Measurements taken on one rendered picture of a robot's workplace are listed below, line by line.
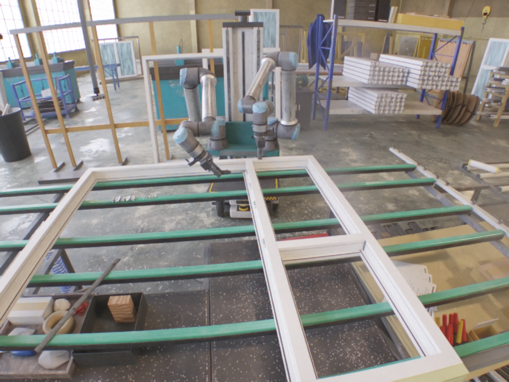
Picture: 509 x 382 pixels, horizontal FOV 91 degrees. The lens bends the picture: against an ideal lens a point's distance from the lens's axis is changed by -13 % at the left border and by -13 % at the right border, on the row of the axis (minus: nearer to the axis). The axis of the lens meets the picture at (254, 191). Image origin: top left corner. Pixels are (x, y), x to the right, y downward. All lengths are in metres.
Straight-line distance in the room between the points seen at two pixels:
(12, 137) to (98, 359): 4.74
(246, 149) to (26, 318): 1.98
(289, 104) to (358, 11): 3.62
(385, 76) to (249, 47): 3.51
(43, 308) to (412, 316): 1.50
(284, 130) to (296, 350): 1.93
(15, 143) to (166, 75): 2.71
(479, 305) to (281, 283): 1.01
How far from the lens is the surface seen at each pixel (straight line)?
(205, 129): 1.69
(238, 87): 2.70
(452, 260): 1.85
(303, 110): 5.40
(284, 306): 0.96
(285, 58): 2.28
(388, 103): 5.75
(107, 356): 1.28
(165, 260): 2.55
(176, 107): 5.43
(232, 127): 2.71
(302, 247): 1.17
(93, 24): 4.13
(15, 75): 10.29
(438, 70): 5.96
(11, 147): 5.72
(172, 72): 5.28
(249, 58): 2.66
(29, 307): 1.63
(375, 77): 5.59
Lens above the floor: 1.69
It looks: 30 degrees down
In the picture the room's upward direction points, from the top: straight up
